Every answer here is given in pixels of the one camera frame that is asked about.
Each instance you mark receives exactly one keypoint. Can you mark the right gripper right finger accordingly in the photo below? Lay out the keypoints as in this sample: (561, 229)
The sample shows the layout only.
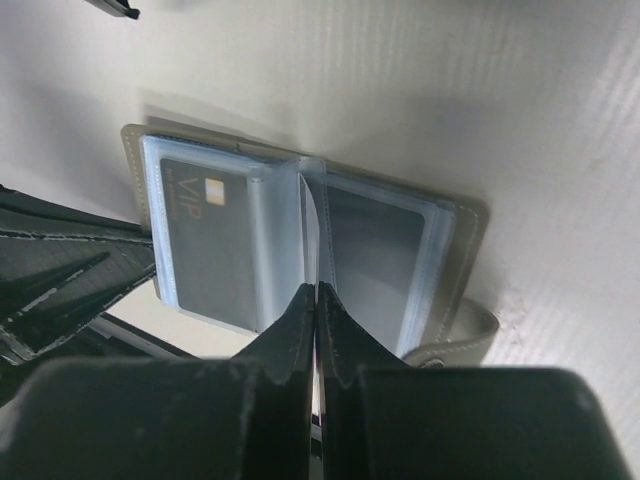
(383, 419)

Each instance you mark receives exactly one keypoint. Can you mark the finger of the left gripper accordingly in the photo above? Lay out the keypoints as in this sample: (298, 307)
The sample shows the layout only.
(60, 269)

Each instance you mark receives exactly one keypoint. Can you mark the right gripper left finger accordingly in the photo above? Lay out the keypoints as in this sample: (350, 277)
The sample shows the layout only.
(245, 417)

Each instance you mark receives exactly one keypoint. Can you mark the grey leather card holder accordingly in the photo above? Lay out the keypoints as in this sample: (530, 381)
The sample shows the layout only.
(398, 256)

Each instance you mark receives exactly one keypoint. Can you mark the black plastic card box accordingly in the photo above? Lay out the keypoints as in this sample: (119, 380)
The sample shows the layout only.
(116, 8)

